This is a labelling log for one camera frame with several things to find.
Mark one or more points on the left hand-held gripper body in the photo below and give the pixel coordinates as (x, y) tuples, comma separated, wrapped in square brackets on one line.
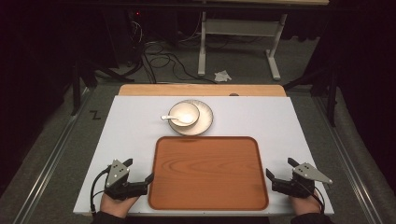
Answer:
[(118, 182)]

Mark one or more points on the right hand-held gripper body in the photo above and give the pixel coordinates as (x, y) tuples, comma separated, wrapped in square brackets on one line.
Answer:
[(299, 185)]

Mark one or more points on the person's right hand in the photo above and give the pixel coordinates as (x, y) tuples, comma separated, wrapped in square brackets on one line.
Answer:
[(306, 206)]

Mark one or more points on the person's left hand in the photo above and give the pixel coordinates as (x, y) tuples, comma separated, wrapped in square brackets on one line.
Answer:
[(116, 207)]

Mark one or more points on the brown wooden tray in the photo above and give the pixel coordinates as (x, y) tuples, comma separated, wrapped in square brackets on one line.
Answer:
[(208, 174)]

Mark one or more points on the white ceramic spoon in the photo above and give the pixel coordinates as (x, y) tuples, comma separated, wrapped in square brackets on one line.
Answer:
[(169, 118)]

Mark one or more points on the black metal stand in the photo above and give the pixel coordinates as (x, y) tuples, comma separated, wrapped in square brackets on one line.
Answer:
[(75, 90), (333, 99)]

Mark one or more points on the white bowl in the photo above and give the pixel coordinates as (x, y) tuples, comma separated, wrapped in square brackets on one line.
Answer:
[(182, 109)]

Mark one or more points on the white ribbed plate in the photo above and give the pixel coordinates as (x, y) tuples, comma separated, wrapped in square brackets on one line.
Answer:
[(205, 119)]

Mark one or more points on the crumpled white paper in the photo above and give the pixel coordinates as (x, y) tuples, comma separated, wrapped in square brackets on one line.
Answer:
[(222, 76)]

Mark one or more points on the metal floor rail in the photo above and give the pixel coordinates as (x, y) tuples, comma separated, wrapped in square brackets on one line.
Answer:
[(348, 161), (46, 171)]

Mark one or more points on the white metal desk frame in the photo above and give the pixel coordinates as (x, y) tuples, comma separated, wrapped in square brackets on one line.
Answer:
[(201, 46)]

